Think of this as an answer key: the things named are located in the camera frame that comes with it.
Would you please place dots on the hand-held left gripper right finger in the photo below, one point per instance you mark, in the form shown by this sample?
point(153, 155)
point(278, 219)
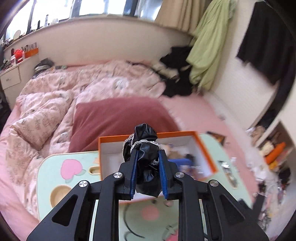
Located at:
point(163, 176)

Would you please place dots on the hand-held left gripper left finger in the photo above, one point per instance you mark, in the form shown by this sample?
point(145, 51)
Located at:
point(133, 176)

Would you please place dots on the orange cardboard box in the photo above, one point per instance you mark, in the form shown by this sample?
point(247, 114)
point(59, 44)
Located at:
point(111, 148)

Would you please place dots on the black lace-trimmed scrunchie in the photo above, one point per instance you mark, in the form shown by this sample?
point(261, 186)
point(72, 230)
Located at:
point(144, 139)

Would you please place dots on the green cartoon desktop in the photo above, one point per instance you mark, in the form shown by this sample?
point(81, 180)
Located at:
point(81, 160)

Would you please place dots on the maroon pillow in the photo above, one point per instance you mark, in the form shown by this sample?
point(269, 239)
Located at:
point(115, 115)

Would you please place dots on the pink bed sheet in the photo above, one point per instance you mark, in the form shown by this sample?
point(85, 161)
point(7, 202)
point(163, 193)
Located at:
point(196, 115)

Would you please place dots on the pile of black clothes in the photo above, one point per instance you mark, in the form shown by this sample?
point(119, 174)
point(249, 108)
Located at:
point(178, 85)

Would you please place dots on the beige crumpled garment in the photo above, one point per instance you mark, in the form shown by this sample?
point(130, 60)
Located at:
point(166, 70)

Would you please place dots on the pink floral quilt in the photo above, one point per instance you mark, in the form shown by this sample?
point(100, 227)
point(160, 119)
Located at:
point(46, 104)

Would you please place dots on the orange plush toy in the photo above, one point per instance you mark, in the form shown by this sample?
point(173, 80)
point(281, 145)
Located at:
point(275, 153)

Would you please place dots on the white shelf unit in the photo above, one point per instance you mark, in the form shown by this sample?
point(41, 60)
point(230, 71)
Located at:
point(270, 129)

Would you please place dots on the light green hanging garment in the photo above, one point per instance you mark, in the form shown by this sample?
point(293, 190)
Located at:
point(208, 46)

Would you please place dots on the grey folded clothes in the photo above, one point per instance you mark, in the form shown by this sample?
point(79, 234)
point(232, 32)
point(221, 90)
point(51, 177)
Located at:
point(44, 64)

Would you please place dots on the white drawer cabinet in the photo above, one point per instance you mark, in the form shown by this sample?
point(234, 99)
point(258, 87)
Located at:
point(11, 76)

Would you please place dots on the orange storage tray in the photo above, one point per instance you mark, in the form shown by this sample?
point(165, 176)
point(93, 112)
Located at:
point(31, 53)

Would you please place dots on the cream curtain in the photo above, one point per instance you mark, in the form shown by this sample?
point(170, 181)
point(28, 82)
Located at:
point(175, 14)

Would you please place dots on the black hanging garment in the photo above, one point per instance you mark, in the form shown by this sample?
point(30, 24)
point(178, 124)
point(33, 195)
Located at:
point(266, 46)

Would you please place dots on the red container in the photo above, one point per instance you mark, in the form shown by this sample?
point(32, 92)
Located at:
point(18, 55)

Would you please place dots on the round white mirror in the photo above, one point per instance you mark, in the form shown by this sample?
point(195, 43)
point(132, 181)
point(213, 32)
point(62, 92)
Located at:
point(17, 34)

